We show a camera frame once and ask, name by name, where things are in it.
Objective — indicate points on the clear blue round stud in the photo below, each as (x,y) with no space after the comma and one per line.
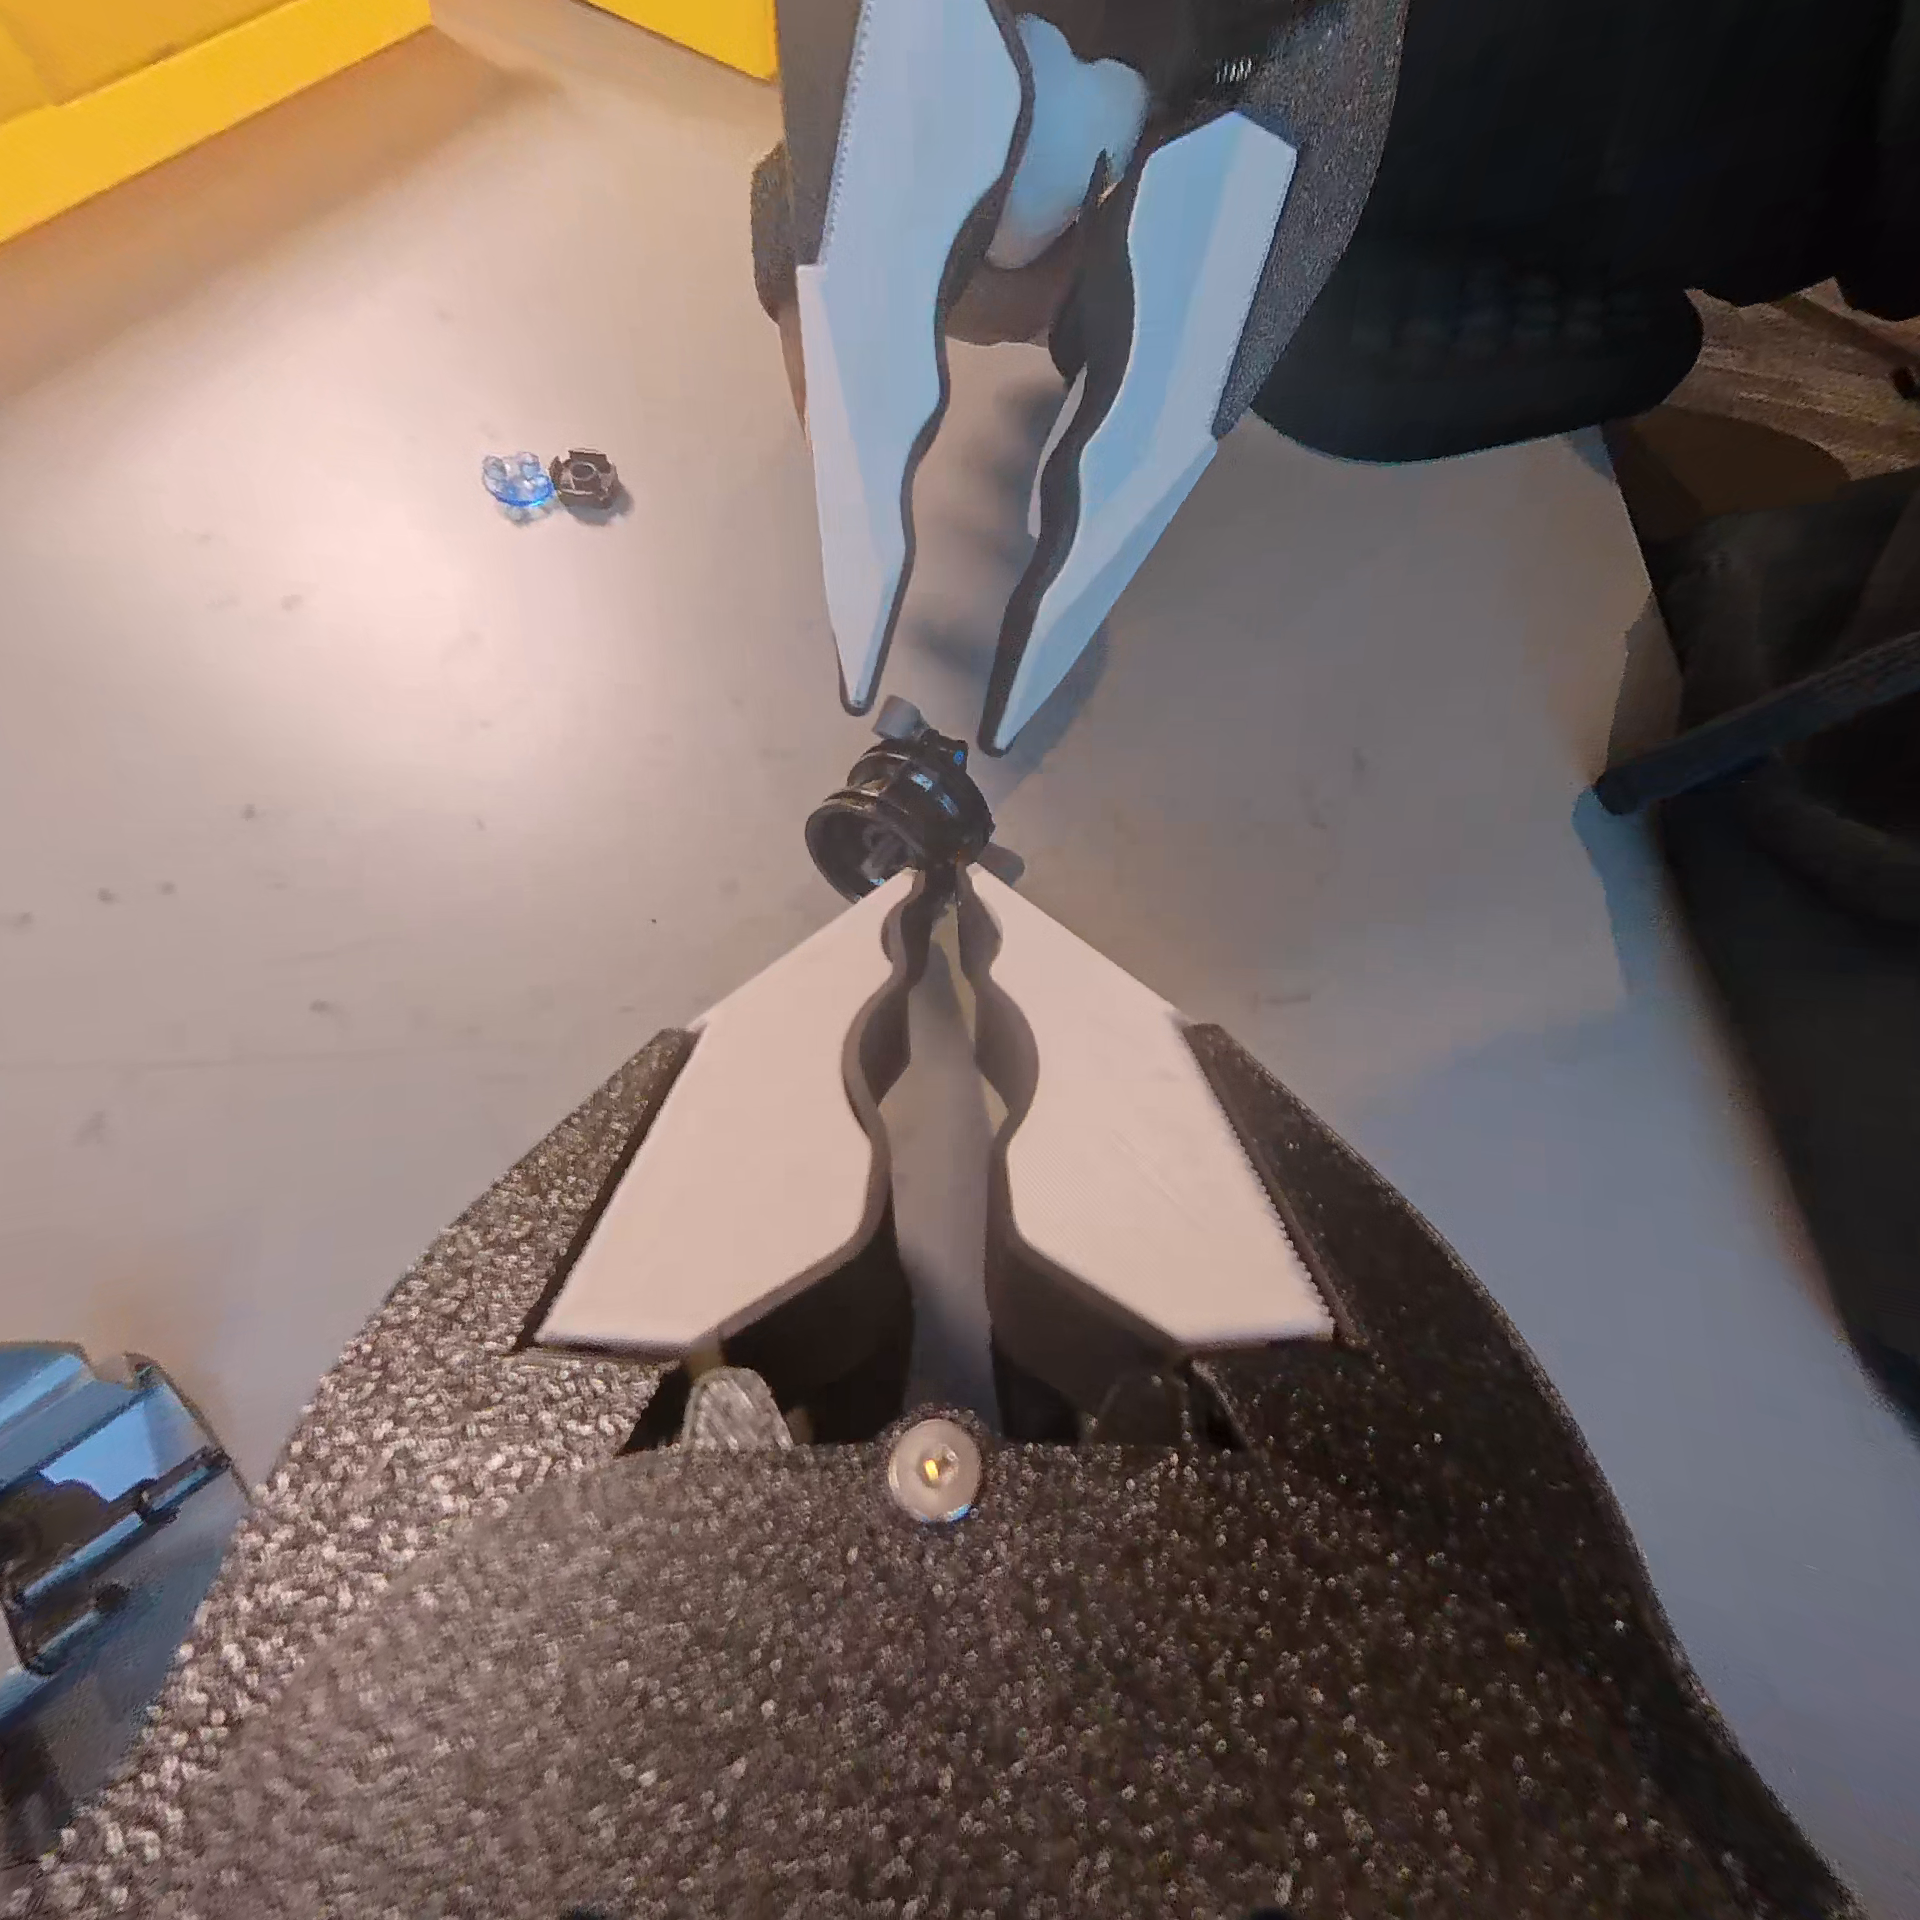
(517,483)

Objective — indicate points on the grey desk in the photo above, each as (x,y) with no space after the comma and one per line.
(376,901)

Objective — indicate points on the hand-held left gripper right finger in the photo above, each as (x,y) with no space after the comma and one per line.
(1155,1171)

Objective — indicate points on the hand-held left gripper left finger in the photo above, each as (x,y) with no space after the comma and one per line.
(720,1171)

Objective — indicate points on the person in black hoodie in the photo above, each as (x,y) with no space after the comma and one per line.
(1798,975)

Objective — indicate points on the black toy wheel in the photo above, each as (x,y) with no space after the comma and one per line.
(861,827)

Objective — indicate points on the small black round piece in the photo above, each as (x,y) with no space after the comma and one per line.
(588,482)

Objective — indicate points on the yellow storage bin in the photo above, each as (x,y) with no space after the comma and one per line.
(675,31)
(148,119)

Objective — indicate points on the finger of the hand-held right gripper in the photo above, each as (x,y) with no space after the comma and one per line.
(877,300)
(1184,331)

